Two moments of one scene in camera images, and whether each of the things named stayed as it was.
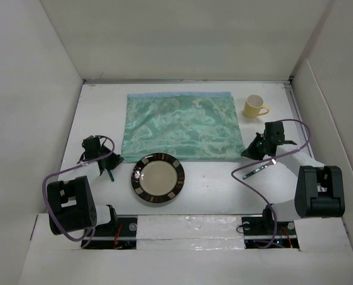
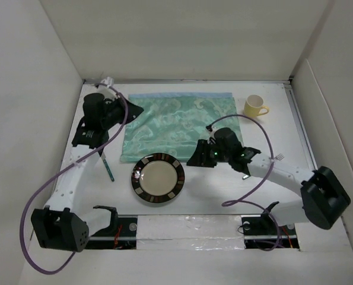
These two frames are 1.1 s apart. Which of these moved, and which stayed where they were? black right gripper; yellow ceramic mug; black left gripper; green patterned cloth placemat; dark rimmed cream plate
Moved: black left gripper; black right gripper
Stayed: dark rimmed cream plate; yellow ceramic mug; green patterned cloth placemat
